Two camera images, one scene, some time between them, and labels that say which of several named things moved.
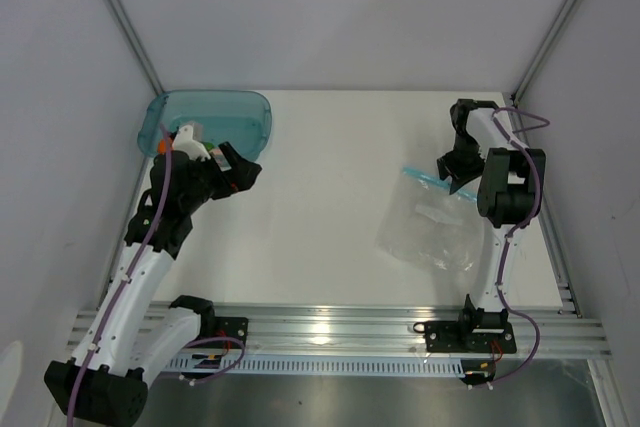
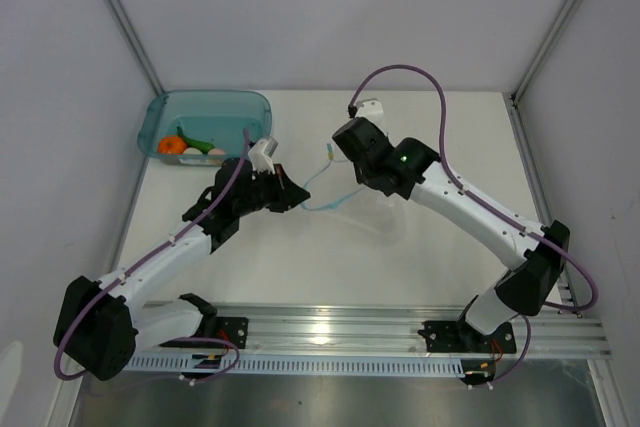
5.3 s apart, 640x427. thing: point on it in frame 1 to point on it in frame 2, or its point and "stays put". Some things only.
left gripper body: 209,180 to 264,192
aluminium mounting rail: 560,333 stays put
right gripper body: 467,155 to 363,176
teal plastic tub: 242,118 stays put
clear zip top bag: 423,221 to 367,218
